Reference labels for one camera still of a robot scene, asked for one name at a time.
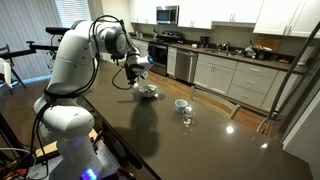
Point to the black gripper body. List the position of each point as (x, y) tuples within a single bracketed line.
[(132, 73)]

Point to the dried fruit and nut mix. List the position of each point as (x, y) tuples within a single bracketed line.
[(148, 89)]

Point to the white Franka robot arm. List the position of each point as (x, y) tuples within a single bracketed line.
[(73, 66)]

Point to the white ceramic bowl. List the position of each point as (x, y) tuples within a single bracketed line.
[(148, 94)]

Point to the white ceramic cup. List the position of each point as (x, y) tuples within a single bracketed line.
[(181, 107)]

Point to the black and steel stove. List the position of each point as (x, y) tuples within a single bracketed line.
[(160, 55)]

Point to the stainless steel dishwasher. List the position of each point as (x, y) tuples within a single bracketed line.
[(186, 66)]

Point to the clear drinking glass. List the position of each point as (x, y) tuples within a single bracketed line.
[(188, 115)]

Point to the stainless steel microwave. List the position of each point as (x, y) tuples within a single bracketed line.
[(166, 15)]

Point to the black coffee maker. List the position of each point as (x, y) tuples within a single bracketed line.
[(204, 42)]

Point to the green houseplant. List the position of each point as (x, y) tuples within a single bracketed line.
[(51, 61)]

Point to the white window blind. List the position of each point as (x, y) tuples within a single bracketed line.
[(71, 10)]

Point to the metal kitchen faucet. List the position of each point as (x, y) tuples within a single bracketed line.
[(226, 46)]

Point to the light wooden chair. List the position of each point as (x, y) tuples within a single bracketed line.
[(235, 112)]

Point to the black tripod boom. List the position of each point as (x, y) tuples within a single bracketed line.
[(31, 46)]

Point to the wooden board under robot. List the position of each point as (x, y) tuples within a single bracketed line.
[(46, 148)]

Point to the white base cabinets with drawers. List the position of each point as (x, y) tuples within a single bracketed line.
[(253, 81)]

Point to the pile of dishes and cloth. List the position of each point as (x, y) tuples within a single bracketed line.
[(258, 53)]

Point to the wooden cutting board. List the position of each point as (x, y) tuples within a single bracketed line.
[(271, 41)]

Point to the grey metal stand pole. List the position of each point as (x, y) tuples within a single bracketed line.
[(292, 74)]

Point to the white paper towel roll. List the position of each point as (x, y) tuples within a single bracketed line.
[(308, 55)]

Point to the grey perforated robot base plate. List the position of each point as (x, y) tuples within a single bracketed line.
[(106, 160)]

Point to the white wall cabinet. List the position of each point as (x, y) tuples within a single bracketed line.
[(196, 13), (276, 15)]

